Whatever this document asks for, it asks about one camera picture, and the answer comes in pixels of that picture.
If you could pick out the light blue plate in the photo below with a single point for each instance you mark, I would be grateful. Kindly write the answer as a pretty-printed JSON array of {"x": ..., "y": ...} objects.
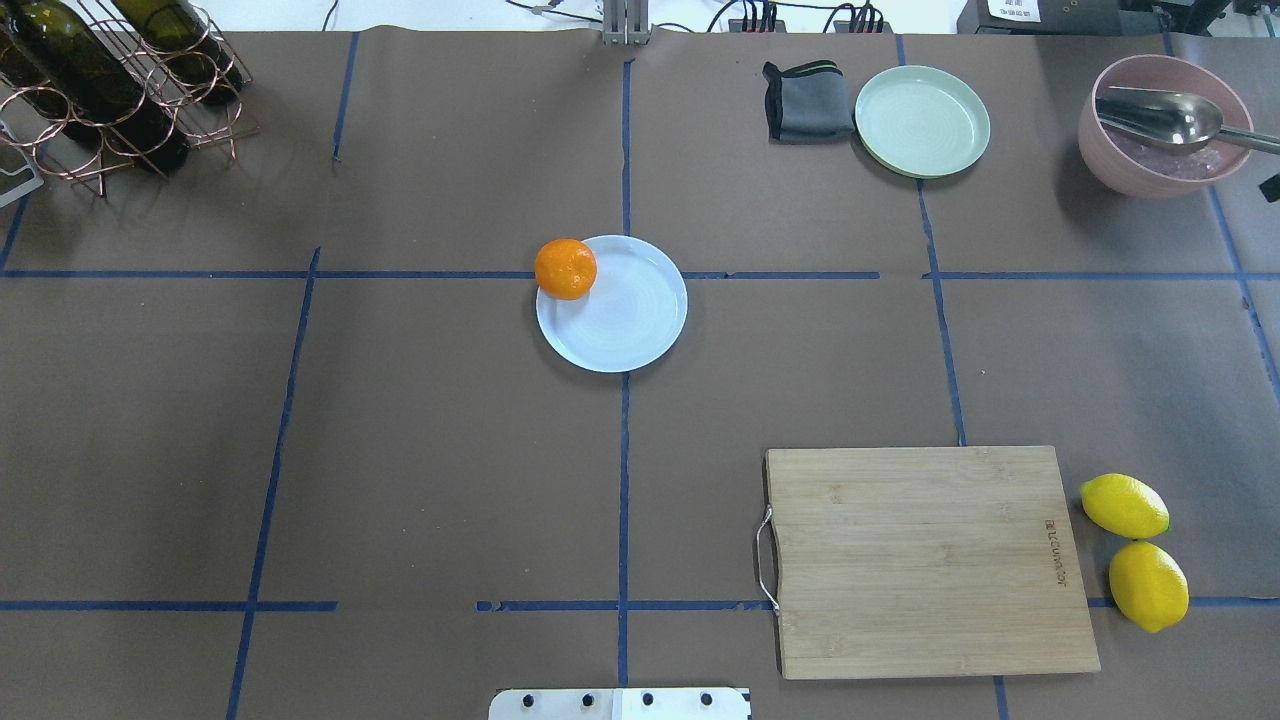
[{"x": 634, "y": 312}]

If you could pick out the metal scoop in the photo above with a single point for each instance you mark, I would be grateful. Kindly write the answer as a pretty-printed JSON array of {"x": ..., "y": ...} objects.
[{"x": 1174, "y": 121}]

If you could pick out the lower yellow lemon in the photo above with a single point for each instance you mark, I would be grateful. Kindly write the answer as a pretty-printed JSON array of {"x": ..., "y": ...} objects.
[{"x": 1125, "y": 506}]

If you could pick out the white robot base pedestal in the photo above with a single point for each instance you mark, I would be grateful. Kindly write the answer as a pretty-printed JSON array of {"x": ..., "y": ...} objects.
[{"x": 623, "y": 703}]

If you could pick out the upper yellow lemon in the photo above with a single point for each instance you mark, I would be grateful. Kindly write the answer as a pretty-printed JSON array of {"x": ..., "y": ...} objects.
[{"x": 1148, "y": 586}]

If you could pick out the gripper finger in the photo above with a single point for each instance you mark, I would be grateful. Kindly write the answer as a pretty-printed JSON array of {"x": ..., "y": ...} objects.
[{"x": 1270, "y": 188}]

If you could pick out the folded grey cloth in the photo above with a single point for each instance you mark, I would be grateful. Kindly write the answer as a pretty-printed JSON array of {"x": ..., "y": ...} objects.
[{"x": 808, "y": 104}]

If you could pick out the dark wine bottle lower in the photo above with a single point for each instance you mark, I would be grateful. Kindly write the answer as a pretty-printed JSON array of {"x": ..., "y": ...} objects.
[{"x": 191, "y": 53}]

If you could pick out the orange fruit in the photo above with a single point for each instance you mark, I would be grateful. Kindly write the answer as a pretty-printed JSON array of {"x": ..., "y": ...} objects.
[{"x": 565, "y": 269}]

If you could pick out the dark wine bottle upper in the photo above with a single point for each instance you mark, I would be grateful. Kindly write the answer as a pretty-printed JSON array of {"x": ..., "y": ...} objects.
[{"x": 99, "y": 86}]

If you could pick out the copper wire bottle rack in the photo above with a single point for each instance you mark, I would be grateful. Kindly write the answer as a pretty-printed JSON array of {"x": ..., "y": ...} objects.
[{"x": 41, "y": 127}]

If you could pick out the bamboo cutting board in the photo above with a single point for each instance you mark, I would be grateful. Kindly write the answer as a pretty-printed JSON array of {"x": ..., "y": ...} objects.
[{"x": 925, "y": 562}]

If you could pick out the dark wine bottle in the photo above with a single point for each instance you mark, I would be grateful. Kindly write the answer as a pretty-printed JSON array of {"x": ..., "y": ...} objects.
[
  {"x": 191, "y": 53},
  {"x": 99, "y": 86}
]

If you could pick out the yellow lemon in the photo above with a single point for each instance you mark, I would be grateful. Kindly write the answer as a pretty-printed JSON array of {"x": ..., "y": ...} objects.
[
  {"x": 1125, "y": 506},
  {"x": 1148, "y": 586}
]

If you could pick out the light green plate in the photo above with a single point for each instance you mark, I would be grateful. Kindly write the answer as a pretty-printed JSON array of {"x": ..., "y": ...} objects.
[{"x": 922, "y": 122}]

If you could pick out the pink bowl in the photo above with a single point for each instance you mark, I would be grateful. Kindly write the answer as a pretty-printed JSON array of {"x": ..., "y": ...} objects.
[{"x": 1136, "y": 169}]

